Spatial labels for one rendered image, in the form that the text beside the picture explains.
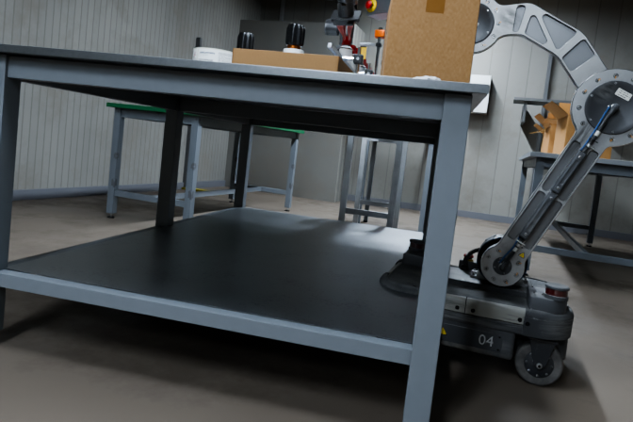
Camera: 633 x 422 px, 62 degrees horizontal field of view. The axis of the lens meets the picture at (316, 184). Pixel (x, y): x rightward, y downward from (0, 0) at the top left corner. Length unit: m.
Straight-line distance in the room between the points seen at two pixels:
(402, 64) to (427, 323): 0.70
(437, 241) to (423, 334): 0.22
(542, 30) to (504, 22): 0.12
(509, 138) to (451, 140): 5.60
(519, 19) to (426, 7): 0.48
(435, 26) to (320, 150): 5.12
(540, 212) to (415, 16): 0.75
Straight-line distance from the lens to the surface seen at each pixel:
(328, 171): 6.56
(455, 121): 1.22
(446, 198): 1.22
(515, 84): 6.87
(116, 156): 3.92
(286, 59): 1.28
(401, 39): 1.54
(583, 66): 1.93
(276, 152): 6.80
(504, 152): 6.80
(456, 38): 1.56
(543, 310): 1.78
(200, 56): 2.40
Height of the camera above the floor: 0.66
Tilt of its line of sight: 4 degrees down
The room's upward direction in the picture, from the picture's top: 6 degrees clockwise
